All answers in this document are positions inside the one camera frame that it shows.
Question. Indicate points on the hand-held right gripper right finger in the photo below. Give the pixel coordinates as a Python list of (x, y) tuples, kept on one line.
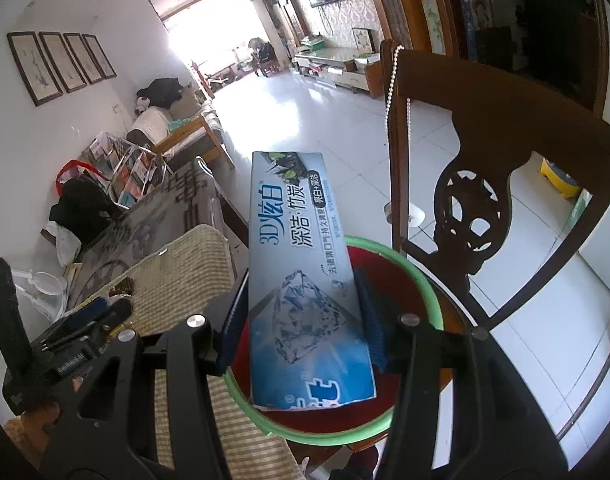
[(372, 317)]

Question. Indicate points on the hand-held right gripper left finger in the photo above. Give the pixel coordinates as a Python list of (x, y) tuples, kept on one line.
[(233, 320)]

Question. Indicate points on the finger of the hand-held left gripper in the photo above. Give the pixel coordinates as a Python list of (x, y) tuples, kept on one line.
[(91, 309), (119, 312)]

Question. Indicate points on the blue toothpaste box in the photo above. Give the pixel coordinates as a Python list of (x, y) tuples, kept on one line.
[(305, 270)]

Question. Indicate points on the red basin with green rim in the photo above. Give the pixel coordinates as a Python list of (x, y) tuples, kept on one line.
[(330, 412)]

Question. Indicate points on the white plastic container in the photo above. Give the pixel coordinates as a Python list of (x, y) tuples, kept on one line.
[(42, 292)]

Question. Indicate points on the white plastic bag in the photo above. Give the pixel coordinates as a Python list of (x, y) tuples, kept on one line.
[(67, 245)]

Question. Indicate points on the beige striped mat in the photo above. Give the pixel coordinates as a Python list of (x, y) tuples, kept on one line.
[(185, 270)]

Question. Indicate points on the black clothing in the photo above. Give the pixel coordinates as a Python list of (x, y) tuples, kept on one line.
[(82, 207)]

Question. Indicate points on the grey patterned tablecloth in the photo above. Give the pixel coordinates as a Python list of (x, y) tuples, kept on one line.
[(160, 210)]

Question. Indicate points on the red bag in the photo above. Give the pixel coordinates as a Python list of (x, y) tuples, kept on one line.
[(65, 172)]

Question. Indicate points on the magazine rack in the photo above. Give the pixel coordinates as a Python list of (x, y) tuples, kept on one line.
[(130, 170)]

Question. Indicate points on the wooden sofa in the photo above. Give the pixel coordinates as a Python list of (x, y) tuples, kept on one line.
[(185, 132)]

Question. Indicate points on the black bag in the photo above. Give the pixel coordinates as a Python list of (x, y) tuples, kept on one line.
[(161, 91)]

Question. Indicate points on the dark wooden chair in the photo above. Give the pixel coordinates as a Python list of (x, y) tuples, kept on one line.
[(266, 57), (500, 130)]

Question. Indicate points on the white television cabinet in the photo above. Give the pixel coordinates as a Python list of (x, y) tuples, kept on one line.
[(335, 62)]

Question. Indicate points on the small framed picture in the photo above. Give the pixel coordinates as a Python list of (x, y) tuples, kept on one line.
[(363, 40)]

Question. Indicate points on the framed wall picture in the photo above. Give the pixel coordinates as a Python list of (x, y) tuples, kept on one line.
[(62, 61), (99, 56), (34, 67), (83, 58)]

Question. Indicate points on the narrow flower wall picture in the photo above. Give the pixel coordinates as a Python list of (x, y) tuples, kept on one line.
[(433, 27)]

